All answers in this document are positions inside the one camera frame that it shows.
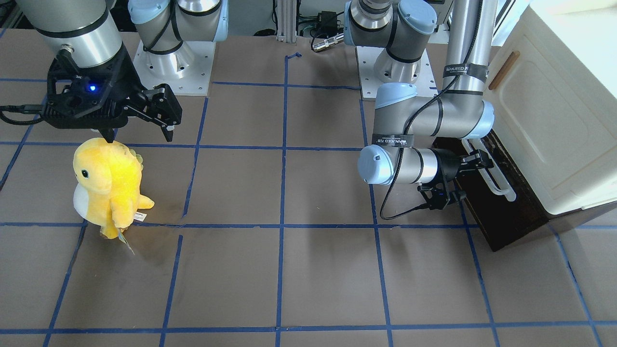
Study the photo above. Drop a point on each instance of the aluminium frame post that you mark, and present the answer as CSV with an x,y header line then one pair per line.
x,y
286,20

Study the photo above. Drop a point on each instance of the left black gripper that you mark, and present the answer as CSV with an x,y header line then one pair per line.
x,y
447,166

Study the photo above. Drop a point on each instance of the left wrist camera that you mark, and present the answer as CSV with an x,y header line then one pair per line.
x,y
437,198

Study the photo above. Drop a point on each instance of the yellow plush toy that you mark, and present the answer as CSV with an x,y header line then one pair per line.
x,y
108,190

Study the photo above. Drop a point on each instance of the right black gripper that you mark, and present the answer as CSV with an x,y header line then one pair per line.
x,y
126,76

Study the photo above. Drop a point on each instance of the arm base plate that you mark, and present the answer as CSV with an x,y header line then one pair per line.
x,y
187,70
367,56

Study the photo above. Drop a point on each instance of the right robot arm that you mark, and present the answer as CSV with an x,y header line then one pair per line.
x,y
87,29

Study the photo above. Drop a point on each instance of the white drawer handle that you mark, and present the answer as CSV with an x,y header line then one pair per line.
x,y
493,177

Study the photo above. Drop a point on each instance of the white cabinet box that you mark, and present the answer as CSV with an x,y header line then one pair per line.
x,y
556,108

